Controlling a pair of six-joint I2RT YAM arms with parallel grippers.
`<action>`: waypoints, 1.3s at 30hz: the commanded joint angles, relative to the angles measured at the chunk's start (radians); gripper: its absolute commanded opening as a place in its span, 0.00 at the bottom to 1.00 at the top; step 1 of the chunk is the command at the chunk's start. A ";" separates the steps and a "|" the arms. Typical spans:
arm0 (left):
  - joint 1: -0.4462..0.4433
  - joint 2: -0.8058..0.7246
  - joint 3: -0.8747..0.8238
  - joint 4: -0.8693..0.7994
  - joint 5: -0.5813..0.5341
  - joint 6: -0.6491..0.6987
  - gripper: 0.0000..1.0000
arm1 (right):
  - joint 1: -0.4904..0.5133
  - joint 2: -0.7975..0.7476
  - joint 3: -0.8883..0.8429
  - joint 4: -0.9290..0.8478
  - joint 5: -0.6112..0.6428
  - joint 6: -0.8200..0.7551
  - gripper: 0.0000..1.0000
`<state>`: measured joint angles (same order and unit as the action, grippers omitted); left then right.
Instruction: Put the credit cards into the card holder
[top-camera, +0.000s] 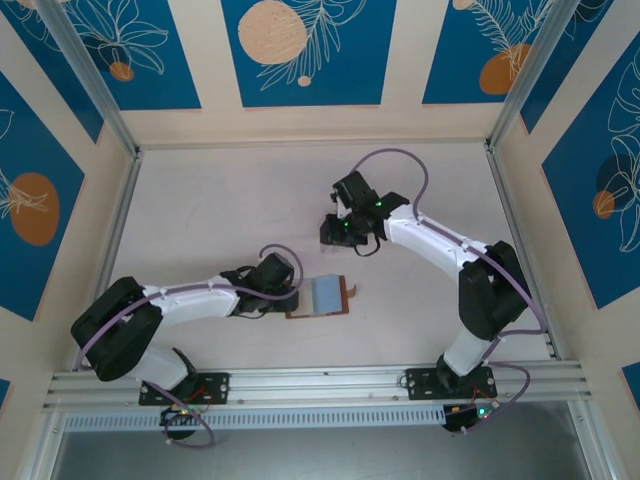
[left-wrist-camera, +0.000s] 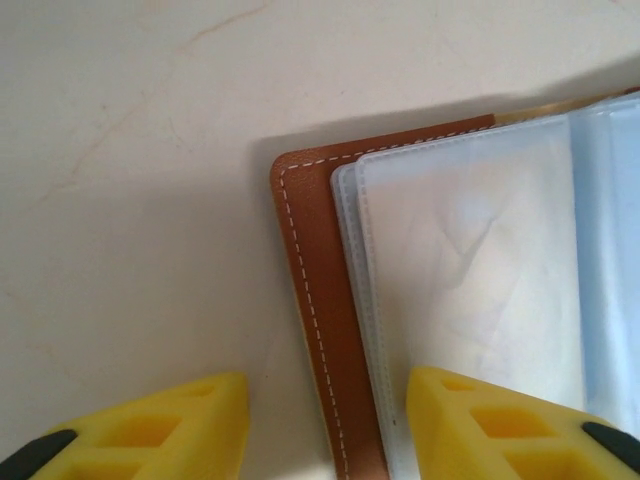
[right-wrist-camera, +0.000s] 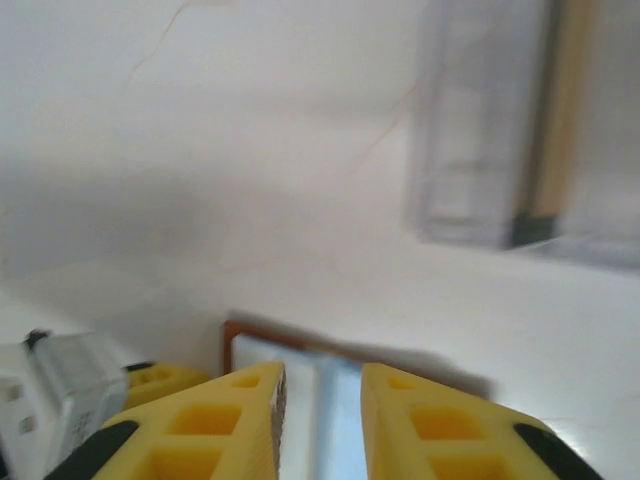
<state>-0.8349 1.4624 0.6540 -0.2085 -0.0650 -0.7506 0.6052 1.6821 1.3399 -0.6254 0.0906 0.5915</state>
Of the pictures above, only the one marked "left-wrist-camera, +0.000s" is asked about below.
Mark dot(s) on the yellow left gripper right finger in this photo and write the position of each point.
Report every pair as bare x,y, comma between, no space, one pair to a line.
435,425

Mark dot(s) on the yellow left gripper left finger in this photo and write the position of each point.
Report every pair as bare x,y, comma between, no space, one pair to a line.
220,415

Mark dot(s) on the brown leather card holder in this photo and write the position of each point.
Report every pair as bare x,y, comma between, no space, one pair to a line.
320,240

